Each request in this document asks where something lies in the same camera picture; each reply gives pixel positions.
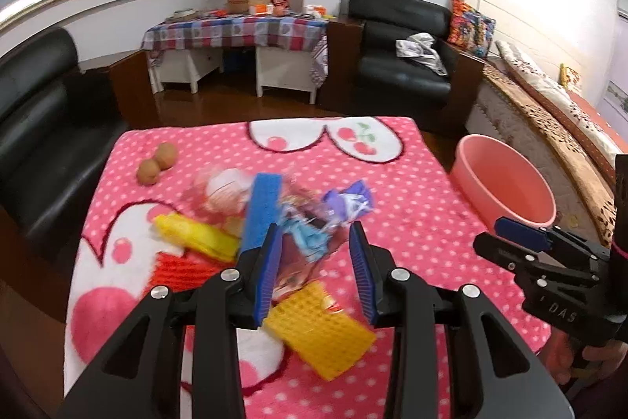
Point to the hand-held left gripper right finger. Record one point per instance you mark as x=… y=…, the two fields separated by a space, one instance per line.
x=360 y=271

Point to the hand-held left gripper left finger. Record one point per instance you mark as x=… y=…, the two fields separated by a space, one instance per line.
x=267 y=271

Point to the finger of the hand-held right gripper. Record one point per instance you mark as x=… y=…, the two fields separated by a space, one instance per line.
x=520 y=232
x=500 y=252

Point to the pink plastic basin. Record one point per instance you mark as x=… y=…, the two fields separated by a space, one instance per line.
x=500 y=183

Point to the colourful snack wrapper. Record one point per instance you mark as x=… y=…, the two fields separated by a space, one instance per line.
x=306 y=232

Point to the blue sponge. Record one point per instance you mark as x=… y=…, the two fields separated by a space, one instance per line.
x=262 y=208

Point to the purple wrapper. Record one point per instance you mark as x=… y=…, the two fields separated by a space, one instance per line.
x=348 y=200

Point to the yellow waffle plate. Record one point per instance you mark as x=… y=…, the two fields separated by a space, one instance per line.
x=319 y=335

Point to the yellow long packet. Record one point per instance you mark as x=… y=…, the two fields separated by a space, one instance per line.
x=196 y=237

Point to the red waffle plate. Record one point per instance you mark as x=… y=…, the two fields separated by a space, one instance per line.
x=181 y=271

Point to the clear plastic bag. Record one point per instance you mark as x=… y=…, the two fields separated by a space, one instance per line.
x=225 y=191

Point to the person's right hand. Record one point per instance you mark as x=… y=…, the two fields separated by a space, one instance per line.
x=603 y=357

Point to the pink polka-dot blanket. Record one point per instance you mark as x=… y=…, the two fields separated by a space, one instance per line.
x=417 y=203

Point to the bed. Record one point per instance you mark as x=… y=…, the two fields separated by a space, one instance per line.
x=539 y=105

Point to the brown round fruit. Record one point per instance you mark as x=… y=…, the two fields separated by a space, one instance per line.
x=148 y=172
x=167 y=154

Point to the white desk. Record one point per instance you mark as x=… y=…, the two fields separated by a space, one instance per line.
x=282 y=68

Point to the white crumpled cloth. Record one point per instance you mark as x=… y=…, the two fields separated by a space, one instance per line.
x=422 y=48

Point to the colourful printed cushion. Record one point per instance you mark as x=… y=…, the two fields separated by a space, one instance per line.
x=471 y=26

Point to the black leather armchair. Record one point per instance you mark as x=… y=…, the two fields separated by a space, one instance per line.
x=397 y=36
x=44 y=129

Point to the wooden side table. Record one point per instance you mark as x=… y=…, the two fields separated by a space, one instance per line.
x=130 y=80

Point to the table with checkered cloth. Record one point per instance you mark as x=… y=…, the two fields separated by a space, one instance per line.
x=235 y=31

